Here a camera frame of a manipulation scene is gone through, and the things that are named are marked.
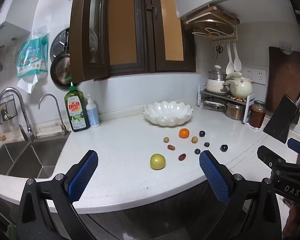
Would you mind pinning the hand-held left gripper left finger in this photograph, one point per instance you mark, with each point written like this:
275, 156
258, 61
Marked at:
83, 177

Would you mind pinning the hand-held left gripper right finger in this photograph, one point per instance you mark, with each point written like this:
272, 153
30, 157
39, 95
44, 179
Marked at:
213, 177

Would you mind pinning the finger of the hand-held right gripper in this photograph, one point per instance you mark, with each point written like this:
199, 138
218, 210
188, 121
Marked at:
267, 156
297, 143

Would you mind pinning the dark purple grape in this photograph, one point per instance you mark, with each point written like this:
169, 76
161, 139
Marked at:
202, 133
224, 147

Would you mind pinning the red oblong grape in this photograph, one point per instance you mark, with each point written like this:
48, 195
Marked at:
171, 147
182, 157

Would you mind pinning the brown longan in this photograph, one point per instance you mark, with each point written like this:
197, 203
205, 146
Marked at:
166, 139
194, 139

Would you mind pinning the orange mandarin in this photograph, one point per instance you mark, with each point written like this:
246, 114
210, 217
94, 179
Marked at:
184, 133

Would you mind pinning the yellow-green round fruit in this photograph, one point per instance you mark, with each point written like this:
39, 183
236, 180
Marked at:
157, 161

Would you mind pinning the white scalloped bowl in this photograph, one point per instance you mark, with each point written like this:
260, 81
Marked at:
165, 118

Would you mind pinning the person's right hand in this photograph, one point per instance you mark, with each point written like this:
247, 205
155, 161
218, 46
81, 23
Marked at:
291, 217

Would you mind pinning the black knife block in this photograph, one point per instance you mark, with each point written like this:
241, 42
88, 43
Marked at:
280, 120

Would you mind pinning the glass jar of red sauce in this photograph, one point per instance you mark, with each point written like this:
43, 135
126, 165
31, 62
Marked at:
257, 116

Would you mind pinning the small steel faucet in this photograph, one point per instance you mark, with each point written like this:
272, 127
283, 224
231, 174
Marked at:
62, 127

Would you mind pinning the steel pot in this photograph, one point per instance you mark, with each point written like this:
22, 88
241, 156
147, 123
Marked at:
234, 112

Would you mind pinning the steel sink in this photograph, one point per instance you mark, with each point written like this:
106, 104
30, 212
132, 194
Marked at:
27, 160

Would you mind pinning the white pump bottle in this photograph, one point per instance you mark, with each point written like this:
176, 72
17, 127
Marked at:
92, 115

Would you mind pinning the dark brown cutting board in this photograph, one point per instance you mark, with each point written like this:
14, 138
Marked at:
285, 80

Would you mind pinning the green dish soap bottle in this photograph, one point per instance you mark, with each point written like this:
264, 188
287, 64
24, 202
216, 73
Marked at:
76, 110

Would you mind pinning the steel pot lid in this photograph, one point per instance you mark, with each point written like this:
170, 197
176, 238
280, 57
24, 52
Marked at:
213, 104

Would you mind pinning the cream kettle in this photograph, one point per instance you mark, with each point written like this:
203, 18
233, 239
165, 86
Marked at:
241, 87

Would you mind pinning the tall steel faucet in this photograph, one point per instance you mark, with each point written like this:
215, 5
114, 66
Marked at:
27, 130

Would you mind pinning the white power outlet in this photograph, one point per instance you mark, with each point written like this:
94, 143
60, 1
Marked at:
248, 74
260, 77

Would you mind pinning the grey and white shelf rack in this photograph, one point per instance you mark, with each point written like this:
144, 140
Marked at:
201, 97

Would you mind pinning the cream pot with glass lid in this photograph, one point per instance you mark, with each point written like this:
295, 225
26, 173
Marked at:
215, 83

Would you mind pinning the white rice spoon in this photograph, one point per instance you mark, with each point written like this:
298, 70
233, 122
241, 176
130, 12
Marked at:
237, 62
230, 66

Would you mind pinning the hanging frying pan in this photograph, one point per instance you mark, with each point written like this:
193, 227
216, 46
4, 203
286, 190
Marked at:
61, 68

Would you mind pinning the black scissors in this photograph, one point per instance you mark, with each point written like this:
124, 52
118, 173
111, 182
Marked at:
218, 50

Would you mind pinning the hanging plastic bag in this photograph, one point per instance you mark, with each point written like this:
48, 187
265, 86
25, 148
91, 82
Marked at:
31, 60

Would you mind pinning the white hanging rack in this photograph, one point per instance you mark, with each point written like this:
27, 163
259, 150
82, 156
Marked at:
215, 33

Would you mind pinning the perforated metal steamer plate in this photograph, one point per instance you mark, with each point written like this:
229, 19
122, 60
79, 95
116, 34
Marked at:
58, 43

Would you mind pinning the hanging metal spoon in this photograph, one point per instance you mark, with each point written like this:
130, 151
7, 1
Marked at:
0, 65

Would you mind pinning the wooden board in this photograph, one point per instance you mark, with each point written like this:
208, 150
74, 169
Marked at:
212, 16

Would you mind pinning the brown wooden window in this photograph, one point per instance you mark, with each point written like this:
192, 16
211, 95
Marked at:
145, 30

